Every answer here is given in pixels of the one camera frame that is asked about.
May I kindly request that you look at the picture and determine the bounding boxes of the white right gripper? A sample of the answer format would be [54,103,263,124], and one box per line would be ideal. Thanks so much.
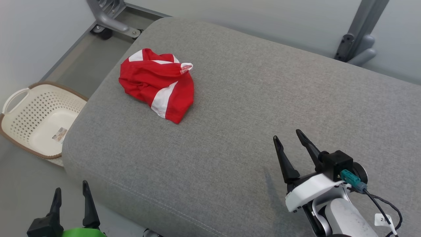
[273,129,349,213]

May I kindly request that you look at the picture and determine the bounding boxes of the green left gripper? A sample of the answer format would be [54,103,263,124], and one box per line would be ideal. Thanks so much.
[49,180,107,237]

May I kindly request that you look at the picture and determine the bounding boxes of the red white striped shorts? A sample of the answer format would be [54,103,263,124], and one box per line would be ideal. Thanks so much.
[118,48,194,124]

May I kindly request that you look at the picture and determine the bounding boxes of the cream plastic laundry basket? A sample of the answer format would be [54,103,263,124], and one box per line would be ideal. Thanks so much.
[0,81,88,167]

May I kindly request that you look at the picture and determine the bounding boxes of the grey fabric sofa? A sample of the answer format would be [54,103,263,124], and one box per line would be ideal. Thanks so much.
[62,16,421,237]

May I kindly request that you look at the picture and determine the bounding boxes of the white cable label tag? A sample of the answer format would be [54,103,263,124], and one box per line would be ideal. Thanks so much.
[374,213,393,227]

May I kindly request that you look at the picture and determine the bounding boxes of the grey metal frame post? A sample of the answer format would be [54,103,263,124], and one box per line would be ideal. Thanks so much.
[334,0,390,66]

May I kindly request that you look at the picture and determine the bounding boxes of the grey frame foot with caster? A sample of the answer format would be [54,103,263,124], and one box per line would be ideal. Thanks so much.
[86,0,143,40]

